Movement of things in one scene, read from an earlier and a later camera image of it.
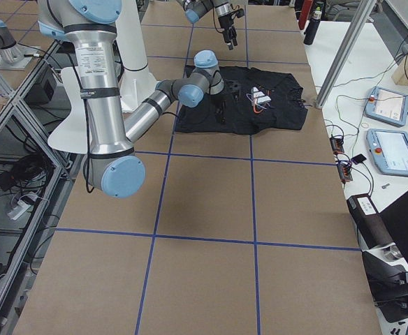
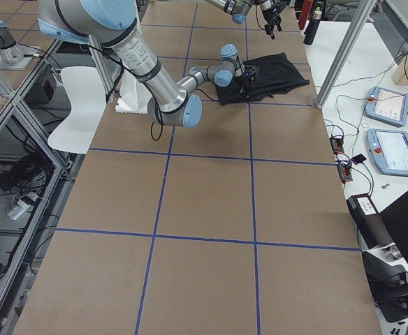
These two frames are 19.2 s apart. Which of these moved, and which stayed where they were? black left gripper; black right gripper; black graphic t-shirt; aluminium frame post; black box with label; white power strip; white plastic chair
Moved: black right gripper; black left gripper; black graphic t-shirt
Stayed: black box with label; white plastic chair; aluminium frame post; white power strip
